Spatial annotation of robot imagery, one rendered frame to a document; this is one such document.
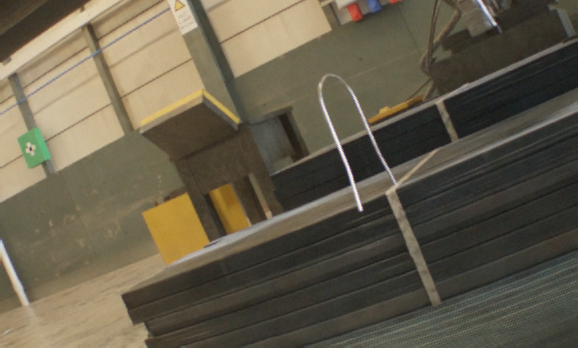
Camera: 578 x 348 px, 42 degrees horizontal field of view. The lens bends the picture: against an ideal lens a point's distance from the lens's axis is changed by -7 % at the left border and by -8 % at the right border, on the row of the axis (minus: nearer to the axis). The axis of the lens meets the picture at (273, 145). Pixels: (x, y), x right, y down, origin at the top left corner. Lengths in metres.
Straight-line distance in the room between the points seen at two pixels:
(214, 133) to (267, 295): 2.41
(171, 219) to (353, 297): 3.34
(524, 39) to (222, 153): 1.63
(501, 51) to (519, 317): 2.55
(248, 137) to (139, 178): 6.02
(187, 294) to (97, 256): 8.92
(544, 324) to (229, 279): 0.72
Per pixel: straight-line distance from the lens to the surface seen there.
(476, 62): 3.77
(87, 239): 10.69
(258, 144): 4.02
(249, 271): 1.67
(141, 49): 9.88
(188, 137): 4.05
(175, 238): 4.90
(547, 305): 1.29
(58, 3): 1.67
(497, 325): 1.31
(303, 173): 2.27
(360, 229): 1.56
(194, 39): 9.10
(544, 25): 3.72
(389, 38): 8.47
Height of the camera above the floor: 0.57
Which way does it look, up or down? level
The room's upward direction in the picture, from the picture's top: 24 degrees counter-clockwise
